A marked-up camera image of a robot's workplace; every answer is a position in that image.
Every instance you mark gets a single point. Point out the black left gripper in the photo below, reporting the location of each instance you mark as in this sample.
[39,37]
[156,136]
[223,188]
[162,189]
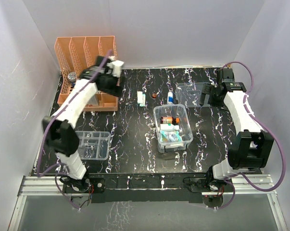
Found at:
[117,91]

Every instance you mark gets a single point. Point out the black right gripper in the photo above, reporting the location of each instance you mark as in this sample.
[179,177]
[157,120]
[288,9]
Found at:
[208,89]

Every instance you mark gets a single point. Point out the clear plastic box lid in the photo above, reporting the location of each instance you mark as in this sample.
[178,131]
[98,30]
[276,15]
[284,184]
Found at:
[189,94]

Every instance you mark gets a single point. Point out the white gauze packet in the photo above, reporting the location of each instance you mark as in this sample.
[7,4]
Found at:
[141,98]

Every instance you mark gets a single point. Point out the brown medicine bottle orange cap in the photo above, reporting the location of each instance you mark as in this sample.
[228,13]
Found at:
[170,120]

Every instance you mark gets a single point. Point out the white green medicine bottle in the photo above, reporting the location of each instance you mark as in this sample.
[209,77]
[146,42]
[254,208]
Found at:
[169,127]

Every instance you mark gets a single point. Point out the teal bandage packet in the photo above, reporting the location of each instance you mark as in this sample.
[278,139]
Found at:
[172,136]

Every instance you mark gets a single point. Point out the clear divided tray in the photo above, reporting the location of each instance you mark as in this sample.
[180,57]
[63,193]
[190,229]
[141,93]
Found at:
[93,145]

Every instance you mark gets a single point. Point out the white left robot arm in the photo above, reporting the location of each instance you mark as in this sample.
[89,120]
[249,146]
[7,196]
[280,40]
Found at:
[59,129]

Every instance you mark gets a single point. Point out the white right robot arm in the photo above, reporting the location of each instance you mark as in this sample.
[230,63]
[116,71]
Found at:
[252,146]

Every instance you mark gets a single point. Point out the round blue white tin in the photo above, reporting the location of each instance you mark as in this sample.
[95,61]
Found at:
[72,77]

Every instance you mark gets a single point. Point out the white blue bandage roll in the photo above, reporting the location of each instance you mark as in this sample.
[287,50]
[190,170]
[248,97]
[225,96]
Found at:
[170,97]

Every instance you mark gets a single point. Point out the orange plastic file organizer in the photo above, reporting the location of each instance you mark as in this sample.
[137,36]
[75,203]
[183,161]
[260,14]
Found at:
[90,63]

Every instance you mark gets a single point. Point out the clear plastic storage box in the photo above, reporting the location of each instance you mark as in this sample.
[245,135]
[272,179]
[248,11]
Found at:
[185,132]

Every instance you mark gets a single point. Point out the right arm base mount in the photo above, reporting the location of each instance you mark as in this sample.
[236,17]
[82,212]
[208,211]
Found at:
[212,190]

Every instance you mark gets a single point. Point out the aluminium frame rail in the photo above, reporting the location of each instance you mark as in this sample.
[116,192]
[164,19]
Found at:
[129,187]

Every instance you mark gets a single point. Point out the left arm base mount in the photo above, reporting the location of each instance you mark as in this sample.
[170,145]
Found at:
[84,187]

